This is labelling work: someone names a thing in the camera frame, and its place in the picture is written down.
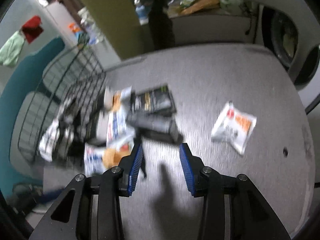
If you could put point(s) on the red cloth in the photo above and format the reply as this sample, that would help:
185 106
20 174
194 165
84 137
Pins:
32 31

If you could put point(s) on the biscuit picture snack packet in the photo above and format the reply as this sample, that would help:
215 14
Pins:
112 155

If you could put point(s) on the white refrigerator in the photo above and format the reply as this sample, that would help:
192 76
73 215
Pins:
58 17

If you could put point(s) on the orange bottle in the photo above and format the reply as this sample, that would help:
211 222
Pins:
74 28

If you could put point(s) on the heap of plastic bags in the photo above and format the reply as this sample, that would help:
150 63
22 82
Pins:
197 2

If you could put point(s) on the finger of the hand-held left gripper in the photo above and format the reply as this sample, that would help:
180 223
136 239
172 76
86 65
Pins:
50 195

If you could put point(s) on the dark tall object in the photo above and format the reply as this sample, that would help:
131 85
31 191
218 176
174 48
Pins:
161 22

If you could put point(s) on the green cloth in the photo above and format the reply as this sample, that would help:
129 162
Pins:
11 50

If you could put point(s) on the white orange snack packet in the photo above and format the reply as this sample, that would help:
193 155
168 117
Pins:
232 127

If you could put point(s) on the white sachet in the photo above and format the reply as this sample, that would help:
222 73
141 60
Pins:
48 140

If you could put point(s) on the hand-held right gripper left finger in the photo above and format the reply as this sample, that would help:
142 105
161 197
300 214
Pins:
135 170

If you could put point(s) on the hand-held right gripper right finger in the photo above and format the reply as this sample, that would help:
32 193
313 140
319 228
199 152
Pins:
186 170

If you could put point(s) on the teal chair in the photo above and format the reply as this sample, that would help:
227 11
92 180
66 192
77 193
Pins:
15 92

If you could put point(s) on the clear plastic bag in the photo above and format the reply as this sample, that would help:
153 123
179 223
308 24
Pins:
90 27

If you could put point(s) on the blue bottle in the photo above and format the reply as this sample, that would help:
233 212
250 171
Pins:
142 13

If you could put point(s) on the pile of black tissue packets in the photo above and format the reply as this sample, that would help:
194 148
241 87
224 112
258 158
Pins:
155 100

